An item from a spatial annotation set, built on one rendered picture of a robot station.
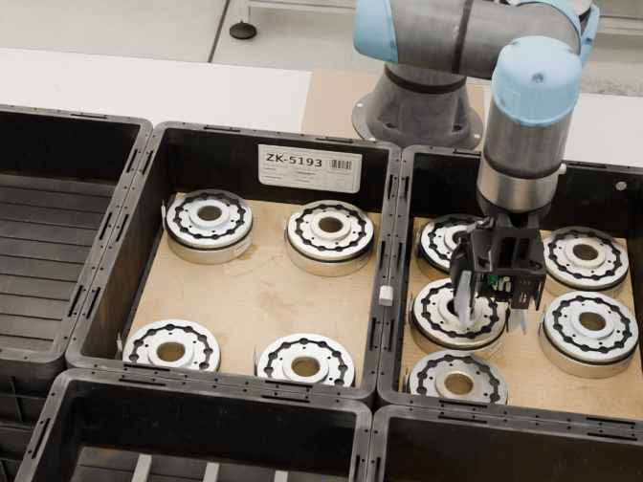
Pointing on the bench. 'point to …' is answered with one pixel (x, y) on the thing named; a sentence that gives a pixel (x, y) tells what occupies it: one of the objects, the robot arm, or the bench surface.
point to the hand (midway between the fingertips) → (487, 317)
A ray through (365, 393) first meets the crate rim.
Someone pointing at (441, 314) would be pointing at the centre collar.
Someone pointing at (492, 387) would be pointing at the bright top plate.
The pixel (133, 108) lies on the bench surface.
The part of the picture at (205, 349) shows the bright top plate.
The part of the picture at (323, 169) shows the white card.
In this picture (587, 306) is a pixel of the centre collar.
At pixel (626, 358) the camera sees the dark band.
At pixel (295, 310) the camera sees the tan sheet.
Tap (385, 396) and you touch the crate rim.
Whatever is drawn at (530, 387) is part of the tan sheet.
